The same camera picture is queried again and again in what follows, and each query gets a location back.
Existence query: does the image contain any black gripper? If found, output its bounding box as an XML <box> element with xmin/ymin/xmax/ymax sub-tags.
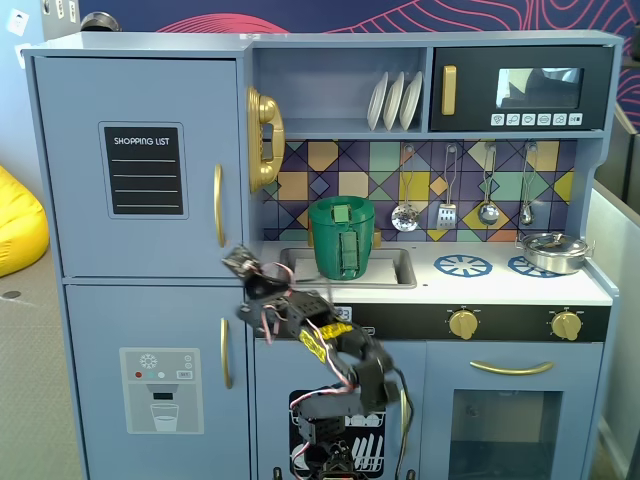
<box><xmin>222</xmin><ymin>243</ymin><xmax>300</xmax><ymax>329</ymax></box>

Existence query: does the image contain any blue fridge door shopping list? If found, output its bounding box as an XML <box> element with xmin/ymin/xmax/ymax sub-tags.
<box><xmin>32</xmin><ymin>55</ymin><xmax>246</xmax><ymax>279</ymax></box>

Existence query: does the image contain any blue dishwasher door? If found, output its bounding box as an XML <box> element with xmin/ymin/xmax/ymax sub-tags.
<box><xmin>254</xmin><ymin>339</ymin><xmax>427</xmax><ymax>480</ymax></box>

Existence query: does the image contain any blue fridge door with dispenser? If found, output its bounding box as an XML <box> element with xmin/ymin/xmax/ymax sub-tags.
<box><xmin>63</xmin><ymin>283</ymin><xmax>251</xmax><ymax>480</ymax></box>

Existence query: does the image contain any blue oven door with window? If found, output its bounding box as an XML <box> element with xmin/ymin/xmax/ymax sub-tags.
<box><xmin>426</xmin><ymin>341</ymin><xmax>605</xmax><ymax>480</ymax></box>

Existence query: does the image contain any black microwave door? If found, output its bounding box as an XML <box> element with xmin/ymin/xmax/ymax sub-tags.
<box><xmin>430</xmin><ymin>45</ymin><xmax>614</xmax><ymax>133</ymax></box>

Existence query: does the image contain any green plastic container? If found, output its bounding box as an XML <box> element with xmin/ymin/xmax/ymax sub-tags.
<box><xmin>307</xmin><ymin>196</ymin><xmax>377</xmax><ymax>281</ymax></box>

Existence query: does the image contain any yellow label tape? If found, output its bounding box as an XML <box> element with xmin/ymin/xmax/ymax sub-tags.
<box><xmin>299</xmin><ymin>322</ymin><xmax>354</xmax><ymax>365</ymax></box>

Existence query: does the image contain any grey toy sink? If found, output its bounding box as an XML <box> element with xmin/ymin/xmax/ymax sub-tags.
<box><xmin>279</xmin><ymin>247</ymin><xmax>417</xmax><ymax>290</ymax></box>

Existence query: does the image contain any black shopping list chalkboard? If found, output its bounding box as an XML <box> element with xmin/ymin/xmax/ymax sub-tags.
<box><xmin>98</xmin><ymin>120</ymin><xmax>190</xmax><ymax>221</ymax></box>

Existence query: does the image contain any steel skimmer spoon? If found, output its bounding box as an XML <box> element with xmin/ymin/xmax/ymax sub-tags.
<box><xmin>391</xmin><ymin>144</ymin><xmax>420</xmax><ymax>233</ymax></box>

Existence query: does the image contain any gold toy telephone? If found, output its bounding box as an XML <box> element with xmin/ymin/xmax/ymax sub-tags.
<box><xmin>245</xmin><ymin>85</ymin><xmax>286</xmax><ymax>194</ymax></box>

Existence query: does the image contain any steel slotted spatula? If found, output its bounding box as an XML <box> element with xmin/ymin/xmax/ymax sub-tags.
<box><xmin>435</xmin><ymin>144</ymin><xmax>459</xmax><ymax>231</ymax></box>

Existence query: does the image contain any gold stove knob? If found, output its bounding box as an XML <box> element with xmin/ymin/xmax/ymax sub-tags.
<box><xmin>549</xmin><ymin>309</ymin><xmax>584</xmax><ymax>342</ymax></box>
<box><xmin>448</xmin><ymin>308</ymin><xmax>480</xmax><ymax>341</ymax></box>

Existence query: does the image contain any white toy plate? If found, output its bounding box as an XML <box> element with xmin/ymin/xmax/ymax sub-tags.
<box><xmin>398</xmin><ymin>71</ymin><xmax>424</xmax><ymax>131</ymax></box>
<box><xmin>367</xmin><ymin>71</ymin><xmax>390</xmax><ymax>132</ymax></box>
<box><xmin>383</xmin><ymin>71</ymin><xmax>406</xmax><ymax>132</ymax></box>

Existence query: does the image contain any blue toy kitchen unit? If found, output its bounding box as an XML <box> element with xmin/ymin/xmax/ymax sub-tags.
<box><xmin>22</xmin><ymin>29</ymin><xmax>626</xmax><ymax>480</ymax></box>

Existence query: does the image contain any yellow bean bag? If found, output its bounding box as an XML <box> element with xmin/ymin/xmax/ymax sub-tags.
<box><xmin>0</xmin><ymin>164</ymin><xmax>50</xmax><ymax>279</ymax></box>

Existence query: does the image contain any steel ladle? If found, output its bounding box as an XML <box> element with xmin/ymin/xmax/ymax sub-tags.
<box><xmin>477</xmin><ymin>144</ymin><xmax>501</xmax><ymax>226</ymax></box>

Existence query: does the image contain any round metal fixture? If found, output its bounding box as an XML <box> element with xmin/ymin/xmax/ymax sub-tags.
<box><xmin>79</xmin><ymin>12</ymin><xmax>122</xmax><ymax>33</ymax></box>

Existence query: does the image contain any steel pot with lid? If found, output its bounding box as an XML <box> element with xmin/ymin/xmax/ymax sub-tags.
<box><xmin>515</xmin><ymin>231</ymin><xmax>597</xmax><ymax>276</ymax></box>

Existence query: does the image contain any grey partition panel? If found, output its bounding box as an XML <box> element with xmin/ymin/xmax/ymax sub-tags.
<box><xmin>587</xmin><ymin>179</ymin><xmax>640</xmax><ymax>474</ymax></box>

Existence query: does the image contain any red and white servo cable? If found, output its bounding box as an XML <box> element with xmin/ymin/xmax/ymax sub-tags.
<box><xmin>259</xmin><ymin>262</ymin><xmax>297</xmax><ymax>346</ymax></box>
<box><xmin>289</xmin><ymin>382</ymin><xmax>362</xmax><ymax>419</ymax></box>

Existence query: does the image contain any gold handle of dispenser door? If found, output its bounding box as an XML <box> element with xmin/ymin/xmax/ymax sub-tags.
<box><xmin>219</xmin><ymin>317</ymin><xmax>234</xmax><ymax>390</ymax></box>

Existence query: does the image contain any gold handle of shopping-list door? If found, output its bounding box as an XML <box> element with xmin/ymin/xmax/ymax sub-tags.
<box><xmin>213</xmin><ymin>163</ymin><xmax>228</xmax><ymax>249</ymax></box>

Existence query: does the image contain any gold dishwasher handle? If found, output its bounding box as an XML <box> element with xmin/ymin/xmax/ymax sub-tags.
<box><xmin>399</xmin><ymin>387</ymin><xmax>414</xmax><ymax>466</ymax></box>

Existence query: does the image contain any gold oven handle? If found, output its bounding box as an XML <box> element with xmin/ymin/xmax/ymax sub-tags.
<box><xmin>469</xmin><ymin>359</ymin><xmax>555</xmax><ymax>377</ymax></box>

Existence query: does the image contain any gold microwave handle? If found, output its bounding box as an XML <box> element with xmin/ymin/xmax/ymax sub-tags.
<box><xmin>441</xmin><ymin>64</ymin><xmax>458</xmax><ymax>116</ymax></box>

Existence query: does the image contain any white wall socket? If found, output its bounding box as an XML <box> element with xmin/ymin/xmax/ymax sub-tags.
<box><xmin>5</xmin><ymin>10</ymin><xmax>30</xmax><ymax>36</ymax></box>

